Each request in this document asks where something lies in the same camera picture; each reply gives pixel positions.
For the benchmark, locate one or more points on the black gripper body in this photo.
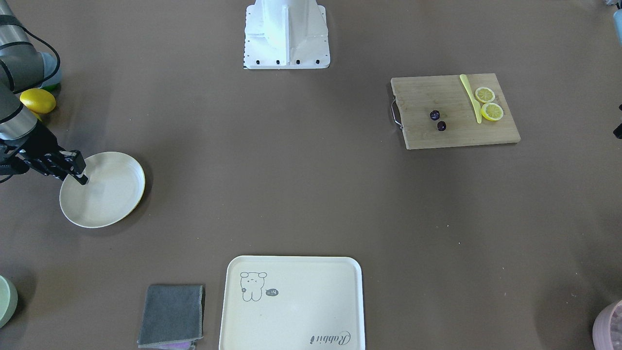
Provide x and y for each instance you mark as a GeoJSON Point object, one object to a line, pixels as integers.
{"type": "Point", "coordinates": [40, 144]}

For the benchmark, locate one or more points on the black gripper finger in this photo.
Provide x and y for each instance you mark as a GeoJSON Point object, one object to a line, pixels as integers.
{"type": "Point", "coordinates": [76, 166]}

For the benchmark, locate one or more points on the cream round plate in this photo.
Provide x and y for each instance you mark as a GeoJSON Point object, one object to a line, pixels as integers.
{"type": "Point", "coordinates": [115, 185]}

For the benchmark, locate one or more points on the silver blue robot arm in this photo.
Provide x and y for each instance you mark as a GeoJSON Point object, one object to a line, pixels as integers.
{"type": "Point", "coordinates": [22, 67]}

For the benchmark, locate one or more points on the cream rabbit tray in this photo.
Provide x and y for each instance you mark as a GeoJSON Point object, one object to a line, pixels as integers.
{"type": "Point", "coordinates": [293, 303]}

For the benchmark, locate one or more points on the whole yellow lemon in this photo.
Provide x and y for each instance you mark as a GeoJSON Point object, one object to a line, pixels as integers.
{"type": "Point", "coordinates": [37, 100]}

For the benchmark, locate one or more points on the green lime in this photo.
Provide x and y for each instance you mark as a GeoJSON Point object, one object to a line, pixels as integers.
{"type": "Point", "coordinates": [52, 87]}

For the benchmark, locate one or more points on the grey folded cloth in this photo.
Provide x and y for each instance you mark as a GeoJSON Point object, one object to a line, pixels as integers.
{"type": "Point", "coordinates": [172, 318]}

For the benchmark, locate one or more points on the bamboo cutting board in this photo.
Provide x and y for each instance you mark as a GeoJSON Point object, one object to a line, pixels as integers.
{"type": "Point", "coordinates": [416, 97]}

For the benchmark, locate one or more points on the yellow plastic knife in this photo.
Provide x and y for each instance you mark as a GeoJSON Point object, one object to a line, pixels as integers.
{"type": "Point", "coordinates": [470, 92]}

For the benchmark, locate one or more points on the pink bowl with ice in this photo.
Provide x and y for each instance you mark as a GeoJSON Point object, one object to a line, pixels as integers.
{"type": "Point", "coordinates": [607, 328]}

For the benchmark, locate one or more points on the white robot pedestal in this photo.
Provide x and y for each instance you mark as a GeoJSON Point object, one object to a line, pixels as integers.
{"type": "Point", "coordinates": [286, 35]}

